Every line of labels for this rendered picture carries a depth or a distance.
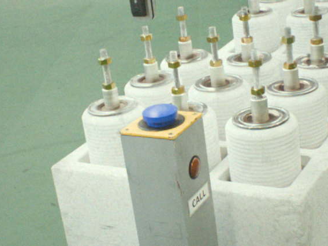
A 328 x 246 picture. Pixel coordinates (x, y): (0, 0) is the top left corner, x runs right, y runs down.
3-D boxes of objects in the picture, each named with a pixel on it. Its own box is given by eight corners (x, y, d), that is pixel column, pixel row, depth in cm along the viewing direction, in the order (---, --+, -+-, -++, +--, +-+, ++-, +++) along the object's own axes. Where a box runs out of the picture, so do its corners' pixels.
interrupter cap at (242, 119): (291, 129, 88) (291, 124, 88) (231, 134, 89) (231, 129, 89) (287, 107, 95) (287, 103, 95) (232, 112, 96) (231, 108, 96)
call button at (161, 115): (185, 120, 79) (183, 103, 78) (168, 134, 76) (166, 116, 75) (155, 118, 81) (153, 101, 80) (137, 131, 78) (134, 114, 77)
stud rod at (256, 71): (253, 105, 91) (248, 49, 88) (258, 103, 92) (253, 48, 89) (259, 106, 91) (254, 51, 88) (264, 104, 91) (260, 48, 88)
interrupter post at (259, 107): (270, 123, 91) (268, 99, 90) (252, 125, 91) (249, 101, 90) (269, 116, 93) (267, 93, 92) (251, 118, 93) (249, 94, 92)
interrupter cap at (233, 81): (242, 92, 103) (242, 87, 103) (192, 96, 104) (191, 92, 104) (243, 75, 110) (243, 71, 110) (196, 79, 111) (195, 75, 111)
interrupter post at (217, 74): (226, 88, 106) (223, 67, 105) (210, 89, 106) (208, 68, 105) (226, 82, 108) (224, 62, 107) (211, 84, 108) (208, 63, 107)
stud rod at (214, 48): (219, 76, 106) (214, 28, 103) (213, 76, 106) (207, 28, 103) (221, 74, 107) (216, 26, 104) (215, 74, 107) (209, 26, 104)
